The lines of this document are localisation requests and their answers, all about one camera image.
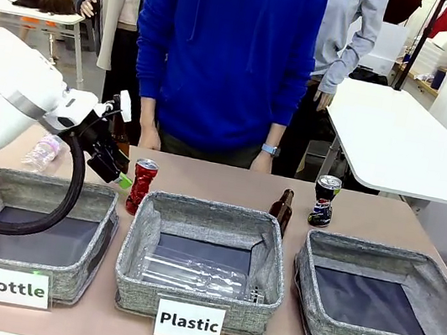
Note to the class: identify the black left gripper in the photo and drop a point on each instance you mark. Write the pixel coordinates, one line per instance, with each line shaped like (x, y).
(97, 130)

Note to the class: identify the brown glass bottle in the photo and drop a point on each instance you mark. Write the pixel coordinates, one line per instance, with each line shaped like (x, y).
(119, 130)
(281, 212)

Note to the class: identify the crushed red can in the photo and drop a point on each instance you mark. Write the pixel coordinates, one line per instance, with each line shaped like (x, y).
(140, 186)

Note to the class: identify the clear bottle with pink label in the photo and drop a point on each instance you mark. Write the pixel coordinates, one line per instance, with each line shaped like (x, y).
(40, 153)

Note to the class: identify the crushed blue Pepsi can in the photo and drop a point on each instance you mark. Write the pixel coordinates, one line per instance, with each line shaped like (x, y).
(324, 200)

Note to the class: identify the person's left forearm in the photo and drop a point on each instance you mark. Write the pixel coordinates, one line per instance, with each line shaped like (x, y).
(275, 135)

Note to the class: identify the person's right forearm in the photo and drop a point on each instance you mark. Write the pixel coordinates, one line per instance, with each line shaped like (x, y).
(148, 113)

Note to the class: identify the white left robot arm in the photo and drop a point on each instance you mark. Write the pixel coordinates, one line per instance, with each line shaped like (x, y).
(0, 98)

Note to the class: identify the grey fabric basket labelled Bottle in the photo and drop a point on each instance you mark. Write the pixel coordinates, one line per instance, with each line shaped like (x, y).
(33, 188)

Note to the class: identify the grey fabric basket labelled Plastic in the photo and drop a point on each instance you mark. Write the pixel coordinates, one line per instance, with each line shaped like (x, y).
(207, 216)

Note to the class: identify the grey fabric basket labelled Can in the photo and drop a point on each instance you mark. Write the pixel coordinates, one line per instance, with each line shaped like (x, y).
(433, 294)

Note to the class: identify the person's right hand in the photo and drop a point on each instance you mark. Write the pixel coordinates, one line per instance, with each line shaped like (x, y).
(149, 137)

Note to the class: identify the person's left hand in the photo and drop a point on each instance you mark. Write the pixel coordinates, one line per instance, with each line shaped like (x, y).
(261, 163)

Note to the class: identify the clear plastic bottle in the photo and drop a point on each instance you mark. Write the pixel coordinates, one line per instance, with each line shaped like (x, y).
(189, 274)

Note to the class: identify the white Bottle label card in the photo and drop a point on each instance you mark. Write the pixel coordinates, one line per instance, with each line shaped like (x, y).
(13, 286)

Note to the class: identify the light blue wrist watch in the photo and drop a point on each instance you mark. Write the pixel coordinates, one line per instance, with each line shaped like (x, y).
(270, 149)

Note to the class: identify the person in blue hoodie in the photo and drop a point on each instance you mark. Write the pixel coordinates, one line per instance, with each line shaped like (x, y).
(225, 49)

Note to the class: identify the white Plastic label card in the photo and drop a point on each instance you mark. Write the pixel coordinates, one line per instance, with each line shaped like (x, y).
(189, 321)

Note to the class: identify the small white table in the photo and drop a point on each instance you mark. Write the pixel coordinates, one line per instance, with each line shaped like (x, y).
(2, 4)

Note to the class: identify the figure in grey hoodie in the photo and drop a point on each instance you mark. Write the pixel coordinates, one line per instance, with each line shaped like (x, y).
(347, 30)

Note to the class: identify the large white table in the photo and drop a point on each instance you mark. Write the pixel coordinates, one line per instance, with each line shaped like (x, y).
(401, 144)

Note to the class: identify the white storage box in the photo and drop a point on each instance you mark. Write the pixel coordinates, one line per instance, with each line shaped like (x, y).
(389, 47)

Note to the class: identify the black stand pole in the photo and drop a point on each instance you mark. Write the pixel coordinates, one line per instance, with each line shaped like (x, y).
(412, 48)

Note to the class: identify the dark blue cup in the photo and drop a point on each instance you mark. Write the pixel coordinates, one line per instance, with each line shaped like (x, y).
(438, 79)

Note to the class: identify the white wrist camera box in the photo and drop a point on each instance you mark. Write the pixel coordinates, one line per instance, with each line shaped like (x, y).
(125, 105)

